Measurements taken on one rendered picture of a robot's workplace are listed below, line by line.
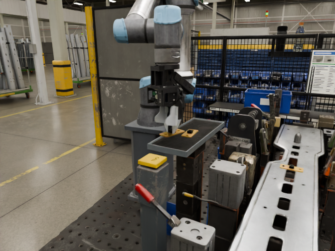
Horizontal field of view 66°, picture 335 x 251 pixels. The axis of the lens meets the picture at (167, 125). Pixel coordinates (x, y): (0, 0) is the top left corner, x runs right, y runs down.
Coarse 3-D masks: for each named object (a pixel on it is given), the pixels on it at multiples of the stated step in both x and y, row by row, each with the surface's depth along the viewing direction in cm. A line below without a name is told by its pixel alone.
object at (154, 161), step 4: (144, 156) 73; (148, 156) 73; (152, 156) 73; (156, 156) 73; (160, 156) 73; (164, 156) 73; (140, 160) 71; (144, 160) 71; (148, 160) 71; (152, 160) 71; (156, 160) 71; (160, 160) 71; (164, 160) 72; (144, 164) 70; (148, 164) 69; (152, 164) 69; (156, 164) 68; (160, 164) 70
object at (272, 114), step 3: (270, 93) 144; (273, 93) 143; (267, 96) 143; (270, 96) 141; (273, 96) 141; (276, 96) 140; (270, 99) 142; (273, 99) 141; (270, 102) 142; (273, 102) 141; (270, 105) 142; (273, 105) 142; (270, 108) 143; (273, 108) 142; (270, 111) 143; (273, 111) 142; (270, 114) 144; (273, 114) 143; (270, 117) 144; (273, 117) 143
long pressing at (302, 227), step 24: (288, 144) 127; (312, 144) 127; (264, 168) 101; (312, 168) 102; (264, 192) 85; (312, 192) 85; (264, 216) 73; (288, 216) 73; (312, 216) 73; (240, 240) 64; (264, 240) 64; (288, 240) 64; (312, 240) 64
